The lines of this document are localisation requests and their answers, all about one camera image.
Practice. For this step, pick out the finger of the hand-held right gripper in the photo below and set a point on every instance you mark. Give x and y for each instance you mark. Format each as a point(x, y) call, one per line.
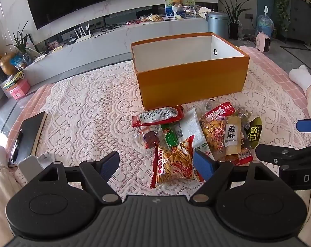
point(308, 125)
point(274, 153)

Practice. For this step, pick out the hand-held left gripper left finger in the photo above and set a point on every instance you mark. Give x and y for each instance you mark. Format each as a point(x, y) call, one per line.
point(110, 166)

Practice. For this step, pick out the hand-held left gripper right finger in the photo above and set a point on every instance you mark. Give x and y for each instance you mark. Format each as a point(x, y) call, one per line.
point(203, 164)

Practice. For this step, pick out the red crispy sticks snack packet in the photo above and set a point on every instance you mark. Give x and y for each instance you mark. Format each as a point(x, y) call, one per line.
point(174, 164)

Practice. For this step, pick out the dark green yellow packet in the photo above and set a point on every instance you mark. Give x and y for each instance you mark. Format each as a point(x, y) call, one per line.
point(254, 131)

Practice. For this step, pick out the orange cardboard box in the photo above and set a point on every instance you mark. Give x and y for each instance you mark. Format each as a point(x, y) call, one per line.
point(191, 82)

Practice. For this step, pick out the pile of snacks on cabinet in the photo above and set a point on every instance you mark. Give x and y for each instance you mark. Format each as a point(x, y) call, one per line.
point(151, 18)

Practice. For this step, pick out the red-topped yellow snack packet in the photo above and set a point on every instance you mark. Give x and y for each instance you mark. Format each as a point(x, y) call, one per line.
point(213, 131)

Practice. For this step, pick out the white and green snack packet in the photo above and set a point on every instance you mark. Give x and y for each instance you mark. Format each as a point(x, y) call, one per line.
point(186, 128)

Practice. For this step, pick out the person's right leg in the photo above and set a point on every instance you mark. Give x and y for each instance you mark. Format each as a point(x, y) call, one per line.
point(306, 82)

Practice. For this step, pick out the person's leg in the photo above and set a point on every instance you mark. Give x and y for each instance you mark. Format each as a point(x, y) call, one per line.
point(0, 193)
point(306, 82)

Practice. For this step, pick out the beige pickle packet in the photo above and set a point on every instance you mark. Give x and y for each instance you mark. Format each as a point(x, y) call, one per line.
point(234, 133)

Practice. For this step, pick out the clear packet dark red snack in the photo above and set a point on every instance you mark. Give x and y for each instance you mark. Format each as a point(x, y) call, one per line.
point(150, 138)

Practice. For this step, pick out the small clear barcode packet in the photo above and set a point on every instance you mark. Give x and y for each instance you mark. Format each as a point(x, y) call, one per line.
point(209, 106)

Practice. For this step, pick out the red and silver snack packet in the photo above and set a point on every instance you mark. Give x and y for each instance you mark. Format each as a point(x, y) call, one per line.
point(158, 115)

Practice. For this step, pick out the pink checkered blanket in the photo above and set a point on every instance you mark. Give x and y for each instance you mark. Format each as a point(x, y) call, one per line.
point(268, 64)

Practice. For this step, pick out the black notebook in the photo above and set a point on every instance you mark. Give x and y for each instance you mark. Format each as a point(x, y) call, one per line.
point(31, 136)

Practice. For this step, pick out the pink heater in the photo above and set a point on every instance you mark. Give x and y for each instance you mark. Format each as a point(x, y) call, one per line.
point(263, 42)

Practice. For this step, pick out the dark blue cabinet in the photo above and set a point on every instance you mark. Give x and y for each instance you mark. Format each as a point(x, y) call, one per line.
point(303, 20)

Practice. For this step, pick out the blue water bottle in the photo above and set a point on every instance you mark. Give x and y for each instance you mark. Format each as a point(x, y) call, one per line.
point(265, 25)

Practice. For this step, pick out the person's left leg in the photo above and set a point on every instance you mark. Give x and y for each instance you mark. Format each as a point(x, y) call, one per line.
point(0, 193)

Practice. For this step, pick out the pink box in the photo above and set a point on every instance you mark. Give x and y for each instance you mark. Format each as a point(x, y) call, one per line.
point(18, 90)

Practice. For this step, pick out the white TV cabinet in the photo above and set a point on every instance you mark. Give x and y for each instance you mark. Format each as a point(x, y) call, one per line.
point(106, 45)

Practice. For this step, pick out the plant in black pot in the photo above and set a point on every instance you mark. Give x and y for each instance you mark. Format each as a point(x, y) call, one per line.
point(234, 29)

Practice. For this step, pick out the hanging green vine plant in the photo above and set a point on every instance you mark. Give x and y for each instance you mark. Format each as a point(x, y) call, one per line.
point(281, 0)

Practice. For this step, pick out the stack of papers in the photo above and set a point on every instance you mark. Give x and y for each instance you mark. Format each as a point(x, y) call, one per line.
point(13, 78)

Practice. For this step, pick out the white router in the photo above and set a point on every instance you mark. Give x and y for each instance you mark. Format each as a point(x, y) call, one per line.
point(82, 36)

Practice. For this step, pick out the blue-grey trash can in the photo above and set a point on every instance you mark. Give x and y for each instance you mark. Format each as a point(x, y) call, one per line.
point(217, 23)

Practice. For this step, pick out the blue snack bag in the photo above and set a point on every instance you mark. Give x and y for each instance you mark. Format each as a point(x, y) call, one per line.
point(17, 61)

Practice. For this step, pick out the brown round vase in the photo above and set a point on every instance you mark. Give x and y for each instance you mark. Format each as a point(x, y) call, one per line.
point(8, 64)

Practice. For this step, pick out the green plant in glass vase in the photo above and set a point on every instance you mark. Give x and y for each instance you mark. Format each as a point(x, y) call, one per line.
point(21, 43)

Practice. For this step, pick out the blue printed box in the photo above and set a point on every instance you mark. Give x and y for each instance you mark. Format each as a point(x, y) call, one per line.
point(170, 11)

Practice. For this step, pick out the brown teddy bear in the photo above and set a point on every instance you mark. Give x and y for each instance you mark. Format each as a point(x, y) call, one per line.
point(176, 1)

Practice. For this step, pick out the black curved television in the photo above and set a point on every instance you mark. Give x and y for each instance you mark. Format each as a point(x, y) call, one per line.
point(75, 0)

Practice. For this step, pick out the pink photo frame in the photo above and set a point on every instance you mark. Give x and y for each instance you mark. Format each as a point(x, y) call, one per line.
point(55, 45)

